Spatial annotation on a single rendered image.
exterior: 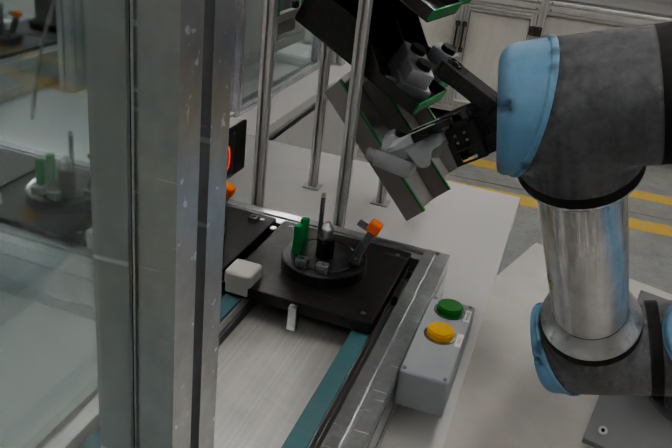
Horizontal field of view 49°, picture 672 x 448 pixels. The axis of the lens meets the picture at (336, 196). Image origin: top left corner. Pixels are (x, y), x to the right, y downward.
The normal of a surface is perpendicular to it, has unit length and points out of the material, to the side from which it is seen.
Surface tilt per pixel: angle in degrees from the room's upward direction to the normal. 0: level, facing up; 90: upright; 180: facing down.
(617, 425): 46
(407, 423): 0
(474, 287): 0
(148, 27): 90
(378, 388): 0
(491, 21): 90
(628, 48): 37
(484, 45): 90
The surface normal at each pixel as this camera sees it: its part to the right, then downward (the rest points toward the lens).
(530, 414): 0.11, -0.91
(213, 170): 0.94, 0.23
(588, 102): -0.31, 0.10
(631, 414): -0.32, -0.42
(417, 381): -0.33, 0.36
